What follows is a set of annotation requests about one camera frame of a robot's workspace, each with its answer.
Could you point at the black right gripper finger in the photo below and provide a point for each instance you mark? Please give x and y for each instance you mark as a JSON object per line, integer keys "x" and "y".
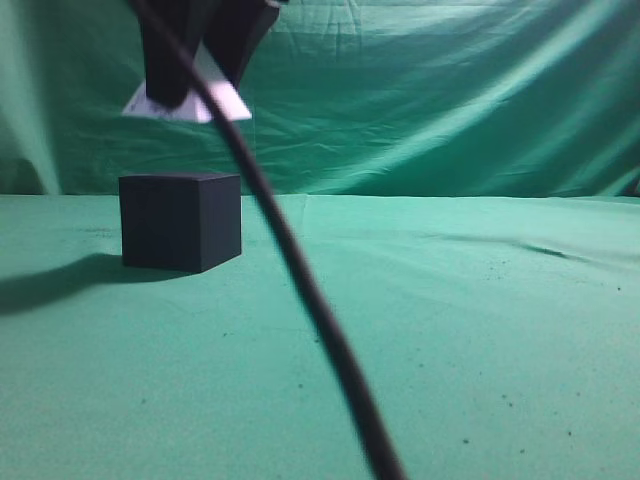
{"x": 234, "y": 31}

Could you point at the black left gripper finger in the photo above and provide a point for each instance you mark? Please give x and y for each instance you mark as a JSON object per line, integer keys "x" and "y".
{"x": 166, "y": 83}

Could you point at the white square pyramid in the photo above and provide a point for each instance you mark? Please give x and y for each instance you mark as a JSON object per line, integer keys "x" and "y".
{"x": 192, "y": 109}

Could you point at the dark navy cube block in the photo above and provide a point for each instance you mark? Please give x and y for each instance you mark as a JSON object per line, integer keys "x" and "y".
{"x": 186, "y": 222}

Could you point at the green backdrop cloth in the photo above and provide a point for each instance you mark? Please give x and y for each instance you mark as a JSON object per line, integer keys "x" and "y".
{"x": 383, "y": 98}

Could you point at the green table cloth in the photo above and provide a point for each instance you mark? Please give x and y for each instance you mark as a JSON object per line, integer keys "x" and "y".
{"x": 500, "y": 337}

